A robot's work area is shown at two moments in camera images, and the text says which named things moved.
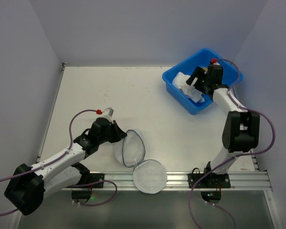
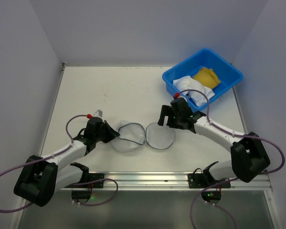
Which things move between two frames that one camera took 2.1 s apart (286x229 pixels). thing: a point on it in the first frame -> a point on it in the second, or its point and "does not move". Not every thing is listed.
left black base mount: (81, 192) does not move
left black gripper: (115, 132) does not move
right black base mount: (210, 180) does not move
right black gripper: (199, 79) -> (170, 118)
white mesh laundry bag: (149, 175) -> (132, 136)
